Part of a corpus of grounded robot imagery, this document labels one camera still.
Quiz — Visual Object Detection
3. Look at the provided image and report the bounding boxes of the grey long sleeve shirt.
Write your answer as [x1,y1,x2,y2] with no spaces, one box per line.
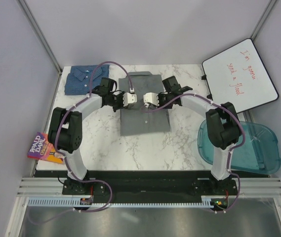
[120,72,170,136]

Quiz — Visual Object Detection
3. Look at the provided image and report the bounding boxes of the purple cable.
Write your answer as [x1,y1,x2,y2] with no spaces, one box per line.
[142,93,246,214]
[26,61,135,225]

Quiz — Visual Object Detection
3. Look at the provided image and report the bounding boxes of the Roald Dahl book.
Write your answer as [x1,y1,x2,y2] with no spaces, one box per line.
[27,132,64,164]

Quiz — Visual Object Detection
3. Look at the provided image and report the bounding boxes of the blue checked folded shirt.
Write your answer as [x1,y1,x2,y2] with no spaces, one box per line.
[64,65,109,96]

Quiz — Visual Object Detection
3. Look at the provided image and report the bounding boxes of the left aluminium frame post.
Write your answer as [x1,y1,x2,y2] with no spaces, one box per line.
[17,0,62,75]

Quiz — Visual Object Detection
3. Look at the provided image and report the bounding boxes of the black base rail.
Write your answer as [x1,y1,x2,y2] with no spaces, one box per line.
[62,171,238,203]

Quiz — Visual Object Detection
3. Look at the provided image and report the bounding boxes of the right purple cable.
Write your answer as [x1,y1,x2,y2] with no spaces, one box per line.
[142,93,246,214]

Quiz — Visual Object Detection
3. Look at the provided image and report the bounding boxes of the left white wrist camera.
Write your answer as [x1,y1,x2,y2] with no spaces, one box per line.
[122,92,137,108]

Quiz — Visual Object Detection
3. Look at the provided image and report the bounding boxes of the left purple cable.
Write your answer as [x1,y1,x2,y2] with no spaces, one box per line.
[26,61,135,225]

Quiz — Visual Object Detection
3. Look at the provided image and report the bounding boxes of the teal plastic bin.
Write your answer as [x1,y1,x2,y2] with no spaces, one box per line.
[198,120,281,175]

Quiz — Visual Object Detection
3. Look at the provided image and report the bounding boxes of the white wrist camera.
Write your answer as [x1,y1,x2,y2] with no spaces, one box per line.
[143,92,160,108]
[122,92,137,108]

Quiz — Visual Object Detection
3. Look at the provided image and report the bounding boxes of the right aluminium frame post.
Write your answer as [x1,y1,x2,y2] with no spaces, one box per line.
[250,0,278,42]

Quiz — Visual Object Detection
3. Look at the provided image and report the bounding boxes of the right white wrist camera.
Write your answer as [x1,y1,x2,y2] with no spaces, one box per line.
[143,92,160,108]

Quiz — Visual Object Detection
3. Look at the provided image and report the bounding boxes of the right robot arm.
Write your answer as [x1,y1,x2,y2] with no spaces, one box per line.
[157,76,245,195]

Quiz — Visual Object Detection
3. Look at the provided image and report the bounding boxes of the aluminium frame post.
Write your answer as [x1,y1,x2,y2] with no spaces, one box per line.
[17,0,62,75]
[250,0,278,42]

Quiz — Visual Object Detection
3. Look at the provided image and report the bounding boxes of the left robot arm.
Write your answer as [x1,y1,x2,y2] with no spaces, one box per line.
[48,78,134,194]

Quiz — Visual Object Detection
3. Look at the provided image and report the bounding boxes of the white slotted cable duct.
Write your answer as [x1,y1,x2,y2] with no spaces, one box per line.
[28,197,225,208]

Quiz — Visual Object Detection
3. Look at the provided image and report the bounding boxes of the white whiteboard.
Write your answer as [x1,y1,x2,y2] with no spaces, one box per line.
[202,39,279,113]

